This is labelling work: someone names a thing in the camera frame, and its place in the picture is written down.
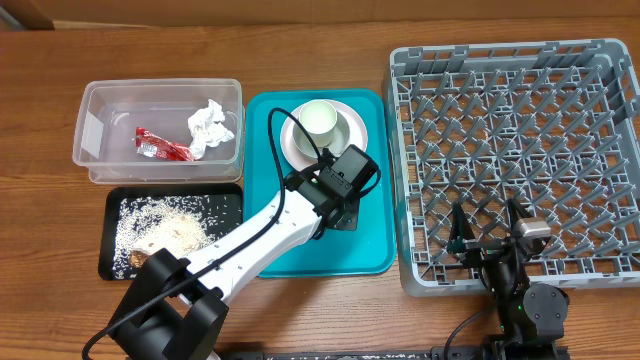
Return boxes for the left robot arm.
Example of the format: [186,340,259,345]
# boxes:
[105,145,380,359]

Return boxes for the white bowl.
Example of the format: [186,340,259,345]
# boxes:
[293,114,350,159]

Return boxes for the white napkin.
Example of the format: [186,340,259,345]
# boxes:
[187,99,235,160]

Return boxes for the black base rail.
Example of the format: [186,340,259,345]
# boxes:
[199,344,571,360]

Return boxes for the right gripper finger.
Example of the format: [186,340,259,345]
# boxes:
[507,197,531,235]
[449,203,475,243]

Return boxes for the white paper cup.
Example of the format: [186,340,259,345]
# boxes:
[299,99,338,147]

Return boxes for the grey dishwasher rack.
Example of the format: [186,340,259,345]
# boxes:
[385,39,639,297]

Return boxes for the teal serving tray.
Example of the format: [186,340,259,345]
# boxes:
[243,89,396,278]

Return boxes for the red snack wrapper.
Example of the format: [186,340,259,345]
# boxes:
[135,127,195,161]

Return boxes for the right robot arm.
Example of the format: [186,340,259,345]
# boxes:
[442,198,570,359]

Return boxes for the large white plate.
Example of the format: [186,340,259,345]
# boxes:
[280,99,368,171]

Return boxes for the rice and food scraps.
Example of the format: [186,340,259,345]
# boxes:
[110,194,242,280]

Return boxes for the clear plastic bin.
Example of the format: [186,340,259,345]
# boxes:
[72,78,244,184]

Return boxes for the black tray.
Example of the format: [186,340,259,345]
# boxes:
[98,184,242,280]

